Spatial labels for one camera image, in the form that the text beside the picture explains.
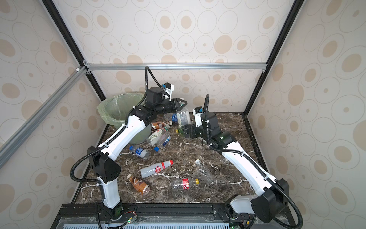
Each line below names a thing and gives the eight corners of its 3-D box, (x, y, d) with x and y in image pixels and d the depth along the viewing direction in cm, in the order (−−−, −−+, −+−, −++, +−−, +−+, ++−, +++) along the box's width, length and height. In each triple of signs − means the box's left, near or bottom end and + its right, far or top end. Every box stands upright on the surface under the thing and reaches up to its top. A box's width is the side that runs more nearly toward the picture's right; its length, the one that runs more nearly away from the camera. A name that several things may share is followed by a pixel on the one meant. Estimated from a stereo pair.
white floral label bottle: (147, 142, 102) (146, 138, 98) (159, 132, 108) (158, 127, 104) (152, 146, 100) (151, 142, 96) (164, 135, 107) (163, 131, 103)
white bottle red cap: (143, 179, 87) (141, 176, 83) (142, 173, 89) (140, 169, 85) (174, 167, 92) (174, 163, 88) (172, 161, 94) (172, 157, 90)
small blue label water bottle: (129, 154, 98) (126, 150, 94) (133, 148, 101) (130, 144, 96) (148, 160, 95) (146, 156, 91) (151, 154, 98) (150, 150, 93)
